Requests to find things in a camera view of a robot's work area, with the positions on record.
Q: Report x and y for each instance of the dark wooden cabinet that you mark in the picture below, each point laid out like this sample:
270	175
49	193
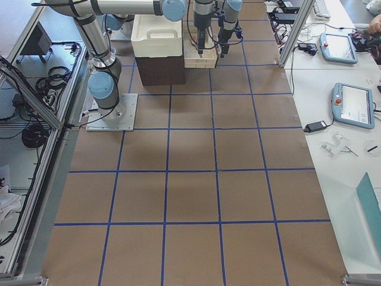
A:
161	70

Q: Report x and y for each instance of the person hand far table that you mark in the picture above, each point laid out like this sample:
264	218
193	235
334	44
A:
375	25

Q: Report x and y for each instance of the white plastic tray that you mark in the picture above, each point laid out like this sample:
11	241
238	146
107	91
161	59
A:
155	36

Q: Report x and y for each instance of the black power adapter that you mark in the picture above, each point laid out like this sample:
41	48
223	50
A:
315	127

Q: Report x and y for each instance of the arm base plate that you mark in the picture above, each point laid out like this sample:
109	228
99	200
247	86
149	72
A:
122	118

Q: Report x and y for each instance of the near blue teach pendant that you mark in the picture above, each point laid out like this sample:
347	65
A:
353	105

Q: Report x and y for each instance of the teal board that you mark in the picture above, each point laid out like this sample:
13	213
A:
371	208

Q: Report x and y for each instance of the wooden drawer white handle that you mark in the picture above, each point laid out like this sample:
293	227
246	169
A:
193	60

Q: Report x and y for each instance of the white crumpled cloth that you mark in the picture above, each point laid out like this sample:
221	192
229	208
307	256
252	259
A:
10	202

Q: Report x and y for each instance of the blue teach pendant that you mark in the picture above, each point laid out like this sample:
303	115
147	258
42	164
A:
337	48
353	105

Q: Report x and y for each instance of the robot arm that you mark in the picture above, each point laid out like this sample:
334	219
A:
226	12
105	67

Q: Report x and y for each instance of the aluminium frame post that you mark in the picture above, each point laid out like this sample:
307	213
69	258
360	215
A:
301	19

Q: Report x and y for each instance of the far blue teach pendant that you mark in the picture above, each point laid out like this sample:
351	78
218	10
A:
337	48

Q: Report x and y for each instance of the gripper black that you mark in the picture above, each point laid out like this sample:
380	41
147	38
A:
225	34
200	21

